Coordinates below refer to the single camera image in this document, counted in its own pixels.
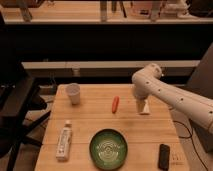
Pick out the green ceramic bowl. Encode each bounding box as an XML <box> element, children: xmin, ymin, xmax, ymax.
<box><xmin>89</xmin><ymin>129</ymin><xmax>128</xmax><ymax>171</ymax></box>

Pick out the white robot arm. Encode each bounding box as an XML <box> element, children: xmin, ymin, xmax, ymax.
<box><xmin>132</xmin><ymin>63</ymin><xmax>213</xmax><ymax>134</ymax></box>

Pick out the black remote control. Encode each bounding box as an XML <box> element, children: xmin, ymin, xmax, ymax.
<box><xmin>158</xmin><ymin>144</ymin><xmax>170</xmax><ymax>171</ymax></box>

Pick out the white paper cup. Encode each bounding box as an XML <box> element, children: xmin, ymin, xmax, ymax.
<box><xmin>65</xmin><ymin>83</ymin><xmax>80</xmax><ymax>105</ymax></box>

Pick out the white plastic bottle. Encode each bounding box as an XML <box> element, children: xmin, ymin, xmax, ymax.
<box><xmin>56</xmin><ymin>120</ymin><xmax>72</xmax><ymax>161</ymax></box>

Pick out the black office chair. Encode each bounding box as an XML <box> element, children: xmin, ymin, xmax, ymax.
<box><xmin>0</xmin><ymin>62</ymin><xmax>50</xmax><ymax>171</ymax></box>

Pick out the black cable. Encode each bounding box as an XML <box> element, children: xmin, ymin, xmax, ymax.
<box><xmin>173</xmin><ymin>119</ymin><xmax>209</xmax><ymax>171</ymax></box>

